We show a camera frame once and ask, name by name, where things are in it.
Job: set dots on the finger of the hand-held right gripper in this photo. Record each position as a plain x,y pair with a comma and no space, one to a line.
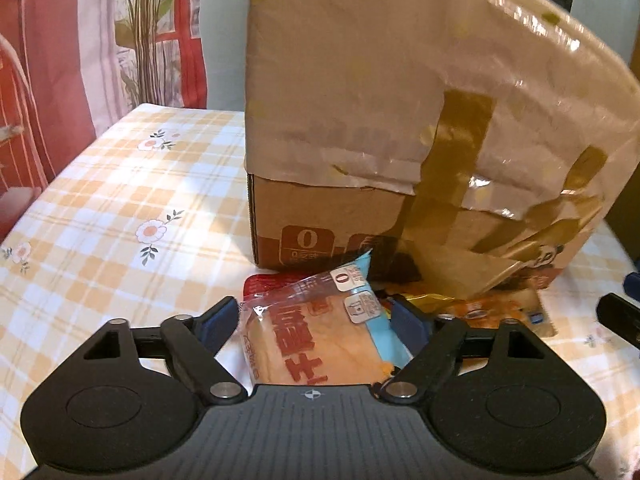
633,281
620,316

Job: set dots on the small orange snack packet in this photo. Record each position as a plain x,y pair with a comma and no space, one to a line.
500,310

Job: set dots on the red plant-print curtain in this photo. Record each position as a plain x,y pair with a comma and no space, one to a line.
50,60

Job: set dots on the clear bread packet red print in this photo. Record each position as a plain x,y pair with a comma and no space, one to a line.
320,340

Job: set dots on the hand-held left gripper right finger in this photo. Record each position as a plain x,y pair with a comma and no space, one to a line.
407,325

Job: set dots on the red snack packet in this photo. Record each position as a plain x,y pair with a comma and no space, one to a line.
265,285

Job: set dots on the plastic-wrapped taped cardboard box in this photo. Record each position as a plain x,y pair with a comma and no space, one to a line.
375,85

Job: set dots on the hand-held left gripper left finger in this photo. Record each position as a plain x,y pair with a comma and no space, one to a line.
222,317

